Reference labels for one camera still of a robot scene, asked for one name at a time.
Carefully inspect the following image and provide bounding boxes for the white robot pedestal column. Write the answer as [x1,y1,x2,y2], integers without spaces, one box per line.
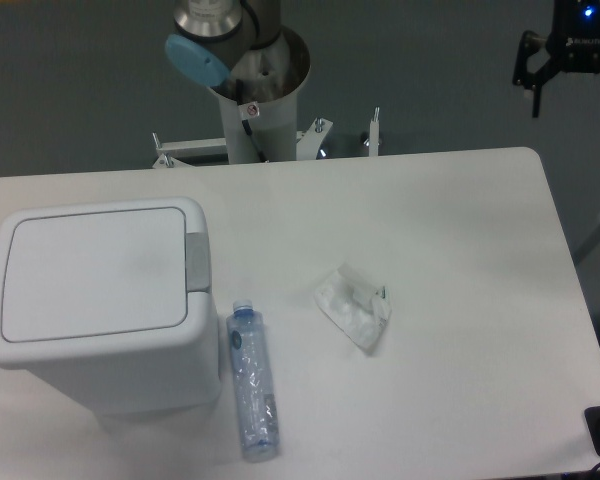
[211,26,311,139]

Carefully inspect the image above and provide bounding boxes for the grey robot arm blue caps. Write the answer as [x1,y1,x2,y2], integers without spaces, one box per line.
[165,1,600,117]

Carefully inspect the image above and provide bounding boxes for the white plastic trash can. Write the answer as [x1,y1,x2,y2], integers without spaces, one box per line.
[0,197,221,415]

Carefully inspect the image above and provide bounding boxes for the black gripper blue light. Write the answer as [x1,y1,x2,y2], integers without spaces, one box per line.
[511,0,600,124]

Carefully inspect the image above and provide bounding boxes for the crumpled white plastic wrapper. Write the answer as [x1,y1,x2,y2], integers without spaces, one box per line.
[313,263,393,356]

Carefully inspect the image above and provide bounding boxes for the clear plastic water bottle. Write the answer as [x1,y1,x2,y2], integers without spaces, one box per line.
[226,300,280,463]

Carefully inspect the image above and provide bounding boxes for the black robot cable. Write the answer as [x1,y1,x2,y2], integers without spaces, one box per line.
[235,78,271,164]

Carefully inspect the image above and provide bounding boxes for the white metal base frame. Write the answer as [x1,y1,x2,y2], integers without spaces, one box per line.
[152,106,384,169]

